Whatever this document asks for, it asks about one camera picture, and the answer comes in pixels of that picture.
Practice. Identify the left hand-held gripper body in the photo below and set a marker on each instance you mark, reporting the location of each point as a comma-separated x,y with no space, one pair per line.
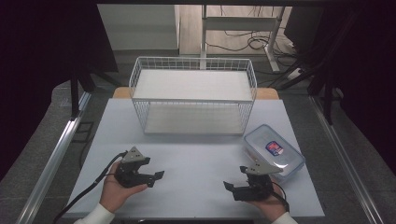
132,174

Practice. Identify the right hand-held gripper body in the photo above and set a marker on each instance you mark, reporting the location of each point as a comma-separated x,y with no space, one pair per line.
257,186

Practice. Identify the clear plastic food container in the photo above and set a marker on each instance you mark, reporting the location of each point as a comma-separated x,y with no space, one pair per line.
274,152

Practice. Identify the person's right hand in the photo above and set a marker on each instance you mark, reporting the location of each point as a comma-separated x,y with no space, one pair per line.
270,207

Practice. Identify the person's left hand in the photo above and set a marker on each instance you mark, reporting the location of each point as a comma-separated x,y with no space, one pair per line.
116,194

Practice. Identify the wooden table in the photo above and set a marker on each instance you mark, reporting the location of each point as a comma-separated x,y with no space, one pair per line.
120,92

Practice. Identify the black metal stand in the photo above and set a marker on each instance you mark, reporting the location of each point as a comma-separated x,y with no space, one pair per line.
74,93

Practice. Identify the white power strip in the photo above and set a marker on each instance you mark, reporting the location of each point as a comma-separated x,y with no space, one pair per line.
295,74

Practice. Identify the black curtain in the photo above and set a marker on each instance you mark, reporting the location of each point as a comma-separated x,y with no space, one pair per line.
37,62
364,62

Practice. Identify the white cabinet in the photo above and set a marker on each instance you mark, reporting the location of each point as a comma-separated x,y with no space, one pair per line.
140,26

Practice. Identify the aluminium rail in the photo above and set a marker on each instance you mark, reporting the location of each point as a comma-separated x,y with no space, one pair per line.
53,161
342,155

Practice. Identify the white metal desk frame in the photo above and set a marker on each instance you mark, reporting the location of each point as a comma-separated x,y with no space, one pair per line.
239,23

